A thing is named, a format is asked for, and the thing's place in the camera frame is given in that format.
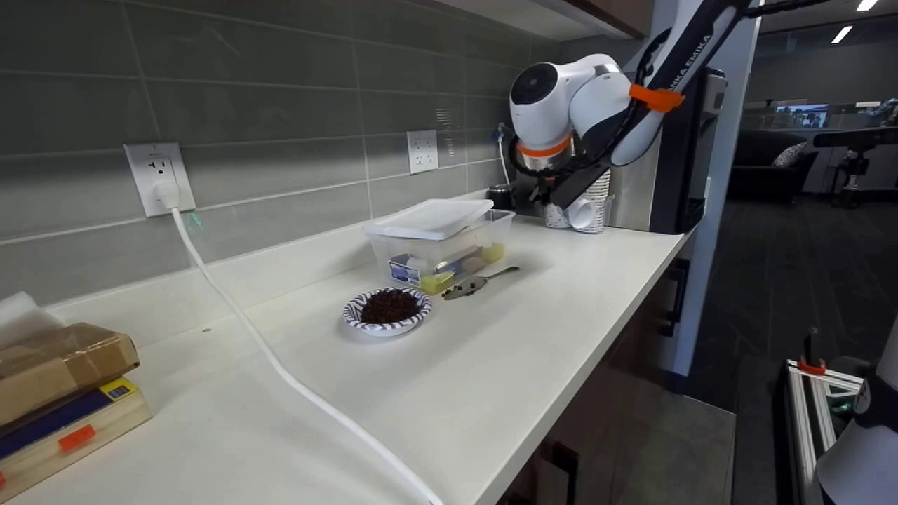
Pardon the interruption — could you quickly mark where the yellow block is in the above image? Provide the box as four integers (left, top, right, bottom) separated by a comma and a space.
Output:
415, 263, 464, 301

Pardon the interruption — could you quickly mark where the white power cable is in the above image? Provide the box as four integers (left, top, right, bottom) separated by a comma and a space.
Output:
152, 186, 450, 505

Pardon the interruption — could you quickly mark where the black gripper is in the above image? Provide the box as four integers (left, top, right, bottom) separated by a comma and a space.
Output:
485, 172, 565, 220

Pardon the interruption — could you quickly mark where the brown cardboard box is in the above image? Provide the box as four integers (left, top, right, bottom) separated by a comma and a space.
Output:
0, 321, 142, 429

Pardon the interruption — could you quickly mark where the brown food pile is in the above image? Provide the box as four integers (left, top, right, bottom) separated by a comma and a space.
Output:
360, 287, 426, 329

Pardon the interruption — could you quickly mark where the office chair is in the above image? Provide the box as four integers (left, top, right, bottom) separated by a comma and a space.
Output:
810, 123, 898, 206

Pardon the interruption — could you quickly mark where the white metal frame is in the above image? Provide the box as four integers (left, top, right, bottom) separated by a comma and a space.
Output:
779, 325, 879, 505

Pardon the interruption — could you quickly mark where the blue patterned paper plate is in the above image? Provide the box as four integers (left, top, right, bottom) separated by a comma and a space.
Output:
337, 287, 434, 345

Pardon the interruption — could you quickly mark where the dark sofa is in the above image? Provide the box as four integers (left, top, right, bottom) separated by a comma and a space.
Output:
728, 137, 819, 206

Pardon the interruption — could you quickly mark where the blue item in container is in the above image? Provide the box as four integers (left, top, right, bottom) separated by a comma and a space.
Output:
387, 252, 424, 287

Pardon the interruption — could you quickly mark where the white wall outlet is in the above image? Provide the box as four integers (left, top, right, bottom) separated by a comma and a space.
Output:
121, 140, 199, 221
403, 127, 443, 176

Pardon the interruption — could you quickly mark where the clear plastic container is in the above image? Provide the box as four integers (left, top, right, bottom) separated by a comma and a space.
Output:
364, 209, 520, 301

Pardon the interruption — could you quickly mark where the computer monitor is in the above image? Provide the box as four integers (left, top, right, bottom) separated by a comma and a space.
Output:
770, 99, 833, 133

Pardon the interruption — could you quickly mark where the white container lid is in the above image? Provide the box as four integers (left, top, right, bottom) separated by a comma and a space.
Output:
360, 195, 496, 245

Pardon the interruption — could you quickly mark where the wooden upper cabinet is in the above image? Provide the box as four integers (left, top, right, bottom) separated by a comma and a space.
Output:
559, 0, 659, 42

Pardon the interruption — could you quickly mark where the dark lower cabinet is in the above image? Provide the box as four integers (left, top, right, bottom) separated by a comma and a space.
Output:
495, 234, 697, 505

